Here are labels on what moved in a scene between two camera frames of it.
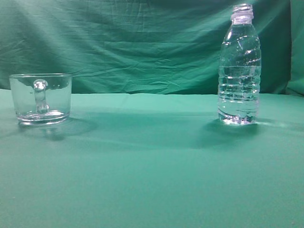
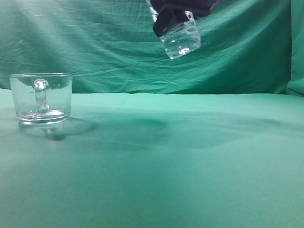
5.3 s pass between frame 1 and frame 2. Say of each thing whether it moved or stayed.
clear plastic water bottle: moved
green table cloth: stayed
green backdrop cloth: stayed
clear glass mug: stayed
